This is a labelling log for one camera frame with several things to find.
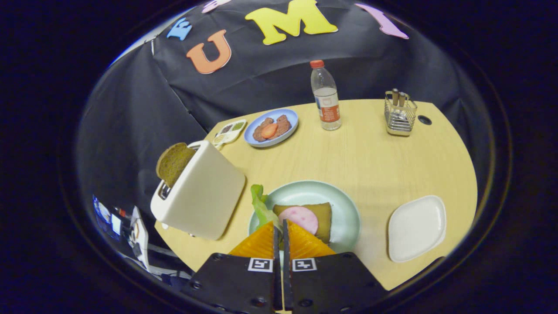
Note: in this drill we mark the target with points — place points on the pale green round plate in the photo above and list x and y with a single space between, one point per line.
342 205

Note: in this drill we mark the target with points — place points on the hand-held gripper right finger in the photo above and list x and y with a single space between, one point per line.
331 283

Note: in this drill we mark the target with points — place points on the brown toasted bread slice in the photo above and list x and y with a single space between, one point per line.
174 163

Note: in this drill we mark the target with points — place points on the pink ham slice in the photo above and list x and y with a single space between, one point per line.
301 219

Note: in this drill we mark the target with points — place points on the small white condiment tray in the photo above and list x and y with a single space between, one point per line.
229 133

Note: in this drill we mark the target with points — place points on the red tomato slice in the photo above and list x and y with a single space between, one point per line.
269 130

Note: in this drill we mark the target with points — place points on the brown meat patty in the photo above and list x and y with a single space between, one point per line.
260 133
283 124

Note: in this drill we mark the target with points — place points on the white and blue equipment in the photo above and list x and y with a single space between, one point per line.
135 237

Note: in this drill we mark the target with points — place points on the black table grommet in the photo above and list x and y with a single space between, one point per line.
424 120

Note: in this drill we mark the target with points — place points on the white toaster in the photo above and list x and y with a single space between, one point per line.
205 196

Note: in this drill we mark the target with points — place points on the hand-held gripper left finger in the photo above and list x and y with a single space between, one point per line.
235 283

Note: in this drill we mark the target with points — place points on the white square plate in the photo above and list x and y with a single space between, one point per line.
416 229

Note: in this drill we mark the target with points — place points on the blue round plate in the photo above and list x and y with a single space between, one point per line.
287 117

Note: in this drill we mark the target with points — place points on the green lettuce leaf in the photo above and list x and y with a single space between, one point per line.
260 205

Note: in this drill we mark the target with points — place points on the clear plastic water bottle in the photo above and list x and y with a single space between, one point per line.
327 100

